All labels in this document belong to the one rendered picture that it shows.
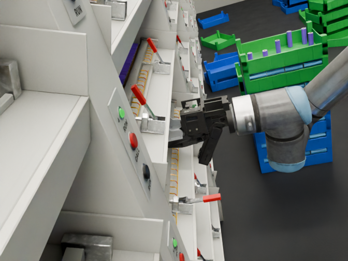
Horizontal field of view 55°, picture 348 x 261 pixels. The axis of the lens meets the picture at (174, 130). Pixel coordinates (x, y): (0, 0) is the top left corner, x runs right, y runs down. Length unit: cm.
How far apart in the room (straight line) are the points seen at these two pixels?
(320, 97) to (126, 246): 64
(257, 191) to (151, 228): 113
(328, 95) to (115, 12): 56
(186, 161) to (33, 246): 65
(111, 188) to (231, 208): 111
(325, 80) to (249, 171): 80
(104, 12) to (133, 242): 24
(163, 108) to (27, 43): 42
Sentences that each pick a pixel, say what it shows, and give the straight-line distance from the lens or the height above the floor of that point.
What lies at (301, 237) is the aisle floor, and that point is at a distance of 130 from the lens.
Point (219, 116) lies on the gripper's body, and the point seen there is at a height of 62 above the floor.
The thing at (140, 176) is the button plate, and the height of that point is 80.
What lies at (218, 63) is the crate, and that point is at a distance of 248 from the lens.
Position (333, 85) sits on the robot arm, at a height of 60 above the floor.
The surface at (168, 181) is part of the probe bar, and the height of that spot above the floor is 56.
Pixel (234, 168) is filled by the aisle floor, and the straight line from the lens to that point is 160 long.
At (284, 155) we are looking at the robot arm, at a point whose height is 49.
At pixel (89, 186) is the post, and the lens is 34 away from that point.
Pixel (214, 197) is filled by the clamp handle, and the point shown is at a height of 55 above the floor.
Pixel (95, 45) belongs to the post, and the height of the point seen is 93.
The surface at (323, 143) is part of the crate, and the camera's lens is 152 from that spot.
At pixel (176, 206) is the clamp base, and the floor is 55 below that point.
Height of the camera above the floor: 100
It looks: 30 degrees down
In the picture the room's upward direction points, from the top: 18 degrees counter-clockwise
